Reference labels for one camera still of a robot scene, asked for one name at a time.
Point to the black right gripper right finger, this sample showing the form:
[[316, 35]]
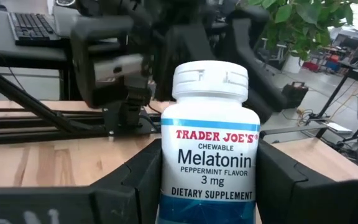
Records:
[[306, 202]]

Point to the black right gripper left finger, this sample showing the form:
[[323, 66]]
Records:
[[89, 205]]

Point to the white melatonin supplement bottle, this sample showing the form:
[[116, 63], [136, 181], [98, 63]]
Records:
[[208, 155]]

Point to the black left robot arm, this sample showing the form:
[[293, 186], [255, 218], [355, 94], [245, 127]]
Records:
[[104, 46]]

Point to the white power strip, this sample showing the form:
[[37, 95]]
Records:
[[339, 127]]

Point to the black equipment case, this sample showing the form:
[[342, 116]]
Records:
[[294, 95]]

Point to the black computer desk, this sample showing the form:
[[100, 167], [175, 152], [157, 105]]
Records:
[[26, 56]]

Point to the leafy plant in white pot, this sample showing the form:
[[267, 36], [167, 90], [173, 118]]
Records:
[[306, 18]]

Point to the black keyboard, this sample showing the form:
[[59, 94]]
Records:
[[33, 28]]

